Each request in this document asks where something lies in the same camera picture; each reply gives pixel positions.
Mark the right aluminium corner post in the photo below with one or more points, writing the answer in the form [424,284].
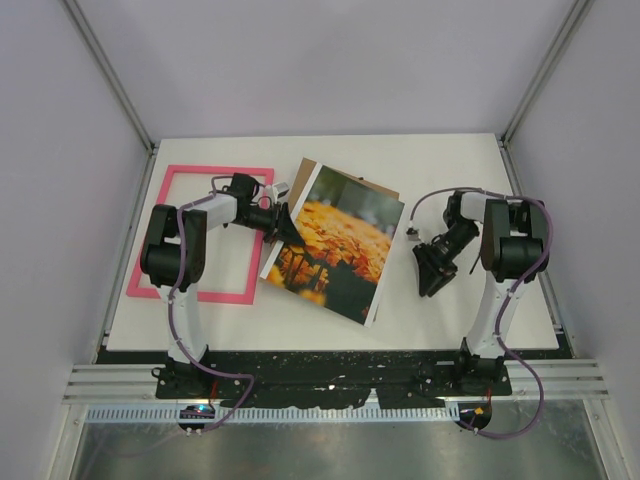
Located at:
[568,28]

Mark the aluminium corner post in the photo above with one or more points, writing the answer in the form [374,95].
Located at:
[568,28]
[81,23]

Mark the left aluminium corner post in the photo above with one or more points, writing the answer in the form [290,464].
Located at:
[81,23]

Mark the white slotted cable duct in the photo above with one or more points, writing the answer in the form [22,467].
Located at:
[370,412]

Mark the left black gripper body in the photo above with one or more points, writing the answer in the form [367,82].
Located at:
[261,218]

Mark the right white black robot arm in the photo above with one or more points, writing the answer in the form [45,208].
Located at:
[515,236]

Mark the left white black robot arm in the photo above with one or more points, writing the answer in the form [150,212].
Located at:
[173,256]

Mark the brown frame backing board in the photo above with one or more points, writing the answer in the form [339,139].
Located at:
[317,182]

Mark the red handled screwdriver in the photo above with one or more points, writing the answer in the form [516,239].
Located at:
[475,263]

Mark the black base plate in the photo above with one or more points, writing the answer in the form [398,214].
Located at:
[309,379]

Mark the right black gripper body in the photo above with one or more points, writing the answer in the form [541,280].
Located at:
[455,239]

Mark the aluminium front rail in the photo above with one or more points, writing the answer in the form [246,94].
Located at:
[562,379]

